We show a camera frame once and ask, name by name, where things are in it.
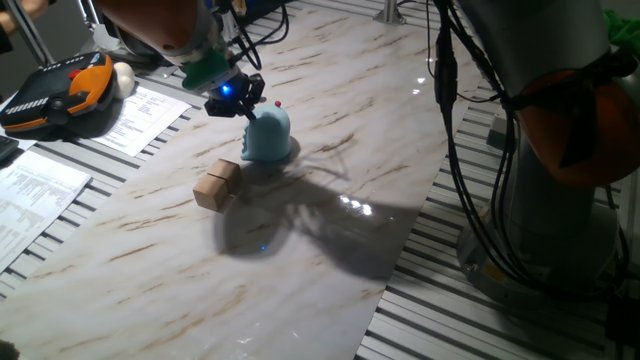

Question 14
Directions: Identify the white round plush ball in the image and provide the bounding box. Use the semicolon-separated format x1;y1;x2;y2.
112;61;137;100

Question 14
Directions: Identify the black round drum device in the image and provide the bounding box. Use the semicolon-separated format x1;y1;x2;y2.
102;0;169;57

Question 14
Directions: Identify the grey tripod leg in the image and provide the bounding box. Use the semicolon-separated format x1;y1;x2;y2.
4;0;56;66
77;0;101;32

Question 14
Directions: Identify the printed white paper sheet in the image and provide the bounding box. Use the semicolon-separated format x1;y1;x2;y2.
0;149;93;274
91;85;193;158

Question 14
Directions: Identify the black cable bundle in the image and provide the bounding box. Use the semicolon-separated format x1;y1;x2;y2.
219;0;551;301

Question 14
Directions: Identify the light blue piggy bank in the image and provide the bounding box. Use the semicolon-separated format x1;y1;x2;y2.
240;104;293;163

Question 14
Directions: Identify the aluminium frame post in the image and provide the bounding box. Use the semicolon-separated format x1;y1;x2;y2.
373;0;407;25

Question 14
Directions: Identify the black computer keyboard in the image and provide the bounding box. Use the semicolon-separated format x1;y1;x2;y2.
0;134;20;164

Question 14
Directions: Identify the light wooden block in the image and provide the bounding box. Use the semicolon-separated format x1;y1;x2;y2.
207;158;244;195
193;173;231;212

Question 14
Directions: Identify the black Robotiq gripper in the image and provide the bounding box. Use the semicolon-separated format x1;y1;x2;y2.
203;69;267;122

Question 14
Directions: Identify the marble pattern board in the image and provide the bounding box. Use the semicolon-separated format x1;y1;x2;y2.
0;4;494;360

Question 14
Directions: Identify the green cloth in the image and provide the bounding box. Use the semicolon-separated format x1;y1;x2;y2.
602;8;640;56

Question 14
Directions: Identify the black orange teach pendant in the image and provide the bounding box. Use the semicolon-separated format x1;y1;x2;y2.
0;51;117;134

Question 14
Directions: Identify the person bare forearm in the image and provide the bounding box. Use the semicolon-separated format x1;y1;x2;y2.
0;0;51;37

